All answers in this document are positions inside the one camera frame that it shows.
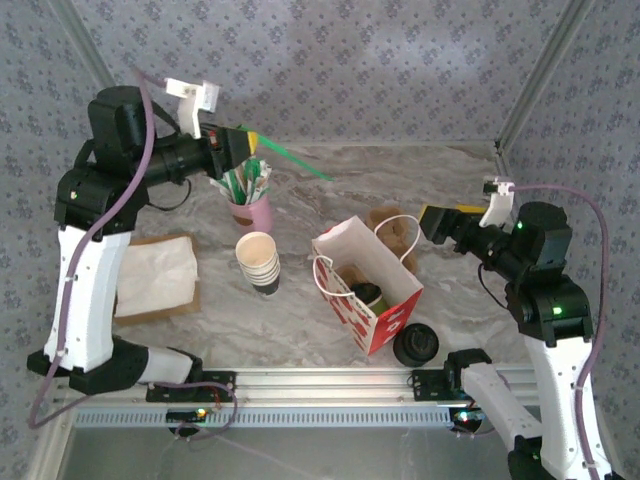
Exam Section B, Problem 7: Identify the striped paper cup stack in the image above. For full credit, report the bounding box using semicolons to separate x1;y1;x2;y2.
234;232;282;297

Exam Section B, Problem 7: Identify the brown cardboard cup carrier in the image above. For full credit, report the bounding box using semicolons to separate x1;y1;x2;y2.
335;266;374;291
366;205;420;275

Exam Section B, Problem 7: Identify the red white paper gift bag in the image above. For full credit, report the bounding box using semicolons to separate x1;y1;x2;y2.
311;214;425;357

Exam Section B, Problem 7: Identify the black cup lid stack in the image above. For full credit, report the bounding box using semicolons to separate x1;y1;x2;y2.
392;323;441;369

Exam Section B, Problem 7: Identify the pink straw holder cup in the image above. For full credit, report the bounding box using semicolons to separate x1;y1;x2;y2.
227;192;274;235

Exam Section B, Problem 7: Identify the right controller board with light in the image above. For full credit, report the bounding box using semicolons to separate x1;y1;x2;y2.
448;407;487;432

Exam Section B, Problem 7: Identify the controller board with light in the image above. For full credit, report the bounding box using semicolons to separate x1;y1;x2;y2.
166;408;210;422
448;407;487;432

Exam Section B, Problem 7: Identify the left controller board with light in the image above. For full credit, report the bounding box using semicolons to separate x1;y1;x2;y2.
166;408;210;422

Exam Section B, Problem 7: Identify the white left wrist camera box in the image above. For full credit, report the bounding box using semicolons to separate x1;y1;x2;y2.
164;78;221;140

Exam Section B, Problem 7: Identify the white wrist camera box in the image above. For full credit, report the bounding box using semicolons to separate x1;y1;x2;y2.
164;78;221;140
481;176;517;230

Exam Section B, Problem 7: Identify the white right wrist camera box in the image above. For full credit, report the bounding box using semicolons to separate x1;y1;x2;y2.
481;176;517;230

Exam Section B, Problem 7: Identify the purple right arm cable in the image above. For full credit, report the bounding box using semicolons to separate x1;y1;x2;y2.
452;182;609;474

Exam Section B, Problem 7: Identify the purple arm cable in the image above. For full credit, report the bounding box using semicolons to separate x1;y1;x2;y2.
452;182;609;474
27;67;239;444

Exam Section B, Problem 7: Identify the aluminium corner post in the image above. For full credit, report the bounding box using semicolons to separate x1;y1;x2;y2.
494;0;594;151
49;0;116;96

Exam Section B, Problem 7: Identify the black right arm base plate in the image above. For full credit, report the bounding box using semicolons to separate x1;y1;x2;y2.
409;368;451;402

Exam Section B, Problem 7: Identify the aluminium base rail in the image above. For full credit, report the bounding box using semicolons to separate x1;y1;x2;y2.
53;364;600;405

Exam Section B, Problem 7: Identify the grey slotted cable duct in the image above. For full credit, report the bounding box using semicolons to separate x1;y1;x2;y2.
73;405;457;429

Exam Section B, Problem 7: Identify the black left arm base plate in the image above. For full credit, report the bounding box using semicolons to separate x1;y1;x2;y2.
145;370;237;404

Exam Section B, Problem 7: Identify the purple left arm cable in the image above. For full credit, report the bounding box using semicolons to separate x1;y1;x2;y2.
27;67;239;444

